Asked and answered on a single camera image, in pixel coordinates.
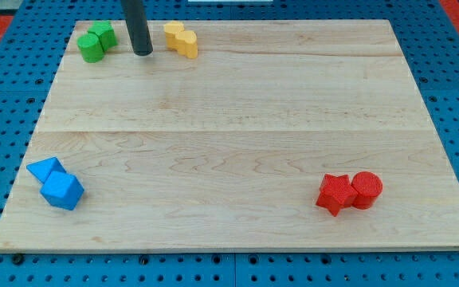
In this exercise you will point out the light wooden board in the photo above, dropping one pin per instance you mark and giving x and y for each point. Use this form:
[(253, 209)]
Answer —
[(226, 152)]

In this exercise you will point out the yellow heart block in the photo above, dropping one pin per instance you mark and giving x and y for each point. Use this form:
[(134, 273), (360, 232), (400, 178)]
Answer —
[(186, 44)]

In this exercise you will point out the red star block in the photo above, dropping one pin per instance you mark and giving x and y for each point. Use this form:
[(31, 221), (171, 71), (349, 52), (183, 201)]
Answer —
[(336, 193)]

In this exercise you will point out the yellow pentagon block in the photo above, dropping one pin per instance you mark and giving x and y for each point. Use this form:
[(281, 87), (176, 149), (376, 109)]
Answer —
[(171, 29)]

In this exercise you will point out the red cylinder block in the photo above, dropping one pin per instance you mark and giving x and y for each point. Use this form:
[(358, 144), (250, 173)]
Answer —
[(369, 187)]

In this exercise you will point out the green hexagon block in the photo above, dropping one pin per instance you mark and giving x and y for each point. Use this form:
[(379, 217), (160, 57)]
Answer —
[(105, 33)]

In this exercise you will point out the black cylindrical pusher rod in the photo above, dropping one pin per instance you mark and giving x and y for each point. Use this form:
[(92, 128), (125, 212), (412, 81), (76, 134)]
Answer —
[(137, 27)]

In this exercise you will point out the green cylinder block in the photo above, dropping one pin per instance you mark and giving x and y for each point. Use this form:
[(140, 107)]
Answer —
[(90, 48)]

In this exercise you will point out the blue cube block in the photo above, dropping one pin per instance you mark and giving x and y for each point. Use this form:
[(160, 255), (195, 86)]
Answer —
[(62, 190)]

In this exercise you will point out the blue triangle block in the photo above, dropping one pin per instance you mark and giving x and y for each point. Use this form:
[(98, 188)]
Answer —
[(42, 169)]

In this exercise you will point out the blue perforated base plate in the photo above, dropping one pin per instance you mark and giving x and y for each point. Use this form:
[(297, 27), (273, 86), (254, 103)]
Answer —
[(30, 53)]

